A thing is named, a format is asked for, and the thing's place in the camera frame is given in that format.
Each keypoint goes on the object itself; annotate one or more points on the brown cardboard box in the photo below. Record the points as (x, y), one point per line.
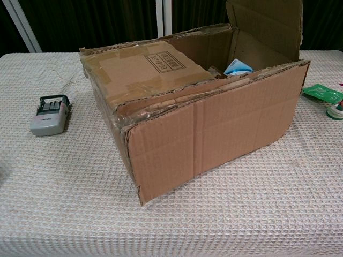
(214, 120)

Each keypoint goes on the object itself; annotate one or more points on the light blue white packet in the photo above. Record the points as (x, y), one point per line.
(237, 67)

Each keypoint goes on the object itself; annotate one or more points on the grey date stamp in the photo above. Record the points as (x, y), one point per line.
(48, 123)

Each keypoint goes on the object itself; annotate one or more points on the green packet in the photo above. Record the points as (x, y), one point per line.
(321, 92)

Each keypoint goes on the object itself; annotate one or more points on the yellow feather shuttlecock toy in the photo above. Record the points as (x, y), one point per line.
(336, 111)

